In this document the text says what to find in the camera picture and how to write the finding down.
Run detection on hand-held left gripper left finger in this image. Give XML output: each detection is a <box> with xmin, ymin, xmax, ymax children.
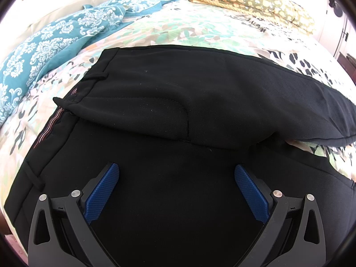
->
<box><xmin>28</xmin><ymin>162</ymin><xmax>120</xmax><ymax>267</ymax></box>

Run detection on black pants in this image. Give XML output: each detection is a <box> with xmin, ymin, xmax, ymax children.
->
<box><xmin>4</xmin><ymin>44</ymin><xmax>356</xmax><ymax>267</ymax></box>

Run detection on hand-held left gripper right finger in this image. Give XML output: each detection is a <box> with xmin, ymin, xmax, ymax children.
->
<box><xmin>234</xmin><ymin>164</ymin><xmax>326</xmax><ymax>267</ymax></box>

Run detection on small teal patterned pillow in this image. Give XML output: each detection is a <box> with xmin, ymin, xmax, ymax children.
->
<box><xmin>92</xmin><ymin>0</ymin><xmax>180</xmax><ymax>27</ymax></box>

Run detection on floral leaf print bedsheet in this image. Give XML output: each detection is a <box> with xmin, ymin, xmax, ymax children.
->
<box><xmin>0</xmin><ymin>0</ymin><xmax>356</xmax><ymax>229</ymax></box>

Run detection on black round wall object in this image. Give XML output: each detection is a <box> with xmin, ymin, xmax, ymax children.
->
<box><xmin>328</xmin><ymin>0</ymin><xmax>345</xmax><ymax>18</ymax></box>

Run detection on large teal patterned pillow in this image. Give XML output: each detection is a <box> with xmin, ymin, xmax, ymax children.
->
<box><xmin>0</xmin><ymin>4</ymin><xmax>127</xmax><ymax>127</ymax></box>

